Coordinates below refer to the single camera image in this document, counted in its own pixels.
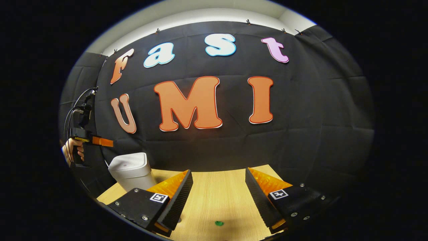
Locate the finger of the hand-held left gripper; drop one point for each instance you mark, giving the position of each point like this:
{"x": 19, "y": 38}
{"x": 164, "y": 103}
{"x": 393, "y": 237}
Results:
{"x": 103, "y": 142}

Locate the wooden desktop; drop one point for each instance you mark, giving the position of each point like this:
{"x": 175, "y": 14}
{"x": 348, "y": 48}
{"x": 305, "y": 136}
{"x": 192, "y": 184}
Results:
{"x": 217, "y": 197}

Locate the white desktop garbage bin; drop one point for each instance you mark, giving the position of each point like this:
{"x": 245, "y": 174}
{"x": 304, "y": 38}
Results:
{"x": 130, "y": 170}

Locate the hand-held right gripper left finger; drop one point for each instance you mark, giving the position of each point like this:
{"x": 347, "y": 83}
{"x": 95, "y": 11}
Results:
{"x": 177, "y": 204}

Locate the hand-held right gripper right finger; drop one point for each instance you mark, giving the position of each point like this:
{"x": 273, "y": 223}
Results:
{"x": 259, "y": 201}

